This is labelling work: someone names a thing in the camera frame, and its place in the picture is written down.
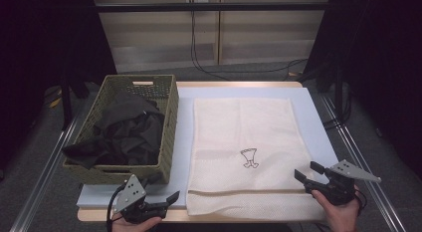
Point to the green woven basket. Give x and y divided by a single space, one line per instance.
167 132

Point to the dark curtain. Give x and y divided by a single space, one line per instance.
40 43
381 59

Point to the person's left hand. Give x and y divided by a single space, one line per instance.
132 227

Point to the black metal stand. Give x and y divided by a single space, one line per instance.
66 106
338 92

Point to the metal floor rail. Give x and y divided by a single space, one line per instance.
365 179
43 179

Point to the black horizontal bar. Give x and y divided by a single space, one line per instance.
212 7

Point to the dark garment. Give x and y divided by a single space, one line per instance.
129 132

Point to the yellow tape piece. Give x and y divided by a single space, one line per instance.
55 103

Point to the person's right hand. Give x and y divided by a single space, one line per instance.
341 218

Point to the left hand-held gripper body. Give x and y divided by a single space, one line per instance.
131 195

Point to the light blue foam mat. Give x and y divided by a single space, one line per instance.
185 125

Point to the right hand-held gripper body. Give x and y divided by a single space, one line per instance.
341 185

